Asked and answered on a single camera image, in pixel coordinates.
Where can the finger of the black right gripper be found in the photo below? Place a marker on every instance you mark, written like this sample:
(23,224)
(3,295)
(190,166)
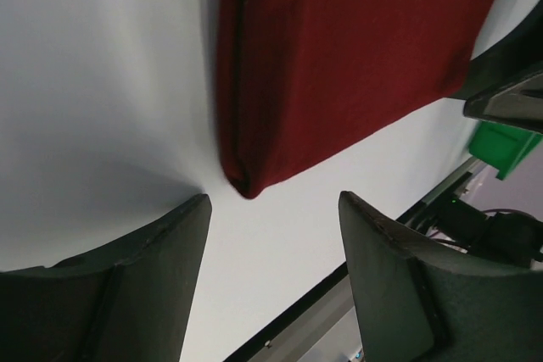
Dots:
(518,50)
(517,104)

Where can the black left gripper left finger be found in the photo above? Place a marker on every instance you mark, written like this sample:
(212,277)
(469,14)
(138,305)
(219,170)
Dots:
(128,300)

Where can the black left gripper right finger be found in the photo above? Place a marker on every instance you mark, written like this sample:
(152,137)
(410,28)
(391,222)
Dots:
(418,300)

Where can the dark red t shirt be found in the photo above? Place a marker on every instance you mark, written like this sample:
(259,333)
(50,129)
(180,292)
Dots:
(298,81)

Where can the green plastic tray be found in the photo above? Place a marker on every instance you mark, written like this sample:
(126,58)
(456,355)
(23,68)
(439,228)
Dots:
(502,147)

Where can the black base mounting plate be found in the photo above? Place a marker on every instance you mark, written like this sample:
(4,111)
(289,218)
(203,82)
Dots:
(320,326)

